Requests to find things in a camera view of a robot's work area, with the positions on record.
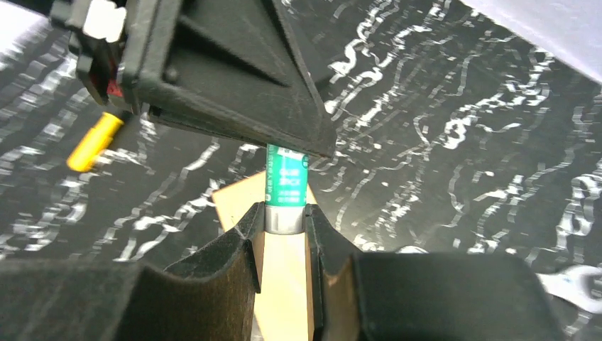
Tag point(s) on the silver open-end wrench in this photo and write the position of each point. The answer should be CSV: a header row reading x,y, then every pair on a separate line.
x,y
574,284

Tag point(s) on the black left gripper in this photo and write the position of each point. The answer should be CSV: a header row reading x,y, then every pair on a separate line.
x,y
229,68

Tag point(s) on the green white glue stick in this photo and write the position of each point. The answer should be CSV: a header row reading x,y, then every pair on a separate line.
x,y
286,190

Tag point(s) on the orange paper envelope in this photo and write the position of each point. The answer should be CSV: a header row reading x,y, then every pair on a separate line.
x,y
281,307

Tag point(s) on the yellow marker pen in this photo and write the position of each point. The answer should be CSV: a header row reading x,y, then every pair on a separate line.
x,y
95,141

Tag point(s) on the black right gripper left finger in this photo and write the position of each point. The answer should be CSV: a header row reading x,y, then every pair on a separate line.
x,y
208,295

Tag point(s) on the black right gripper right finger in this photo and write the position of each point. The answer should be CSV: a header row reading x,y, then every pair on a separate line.
x,y
376,295

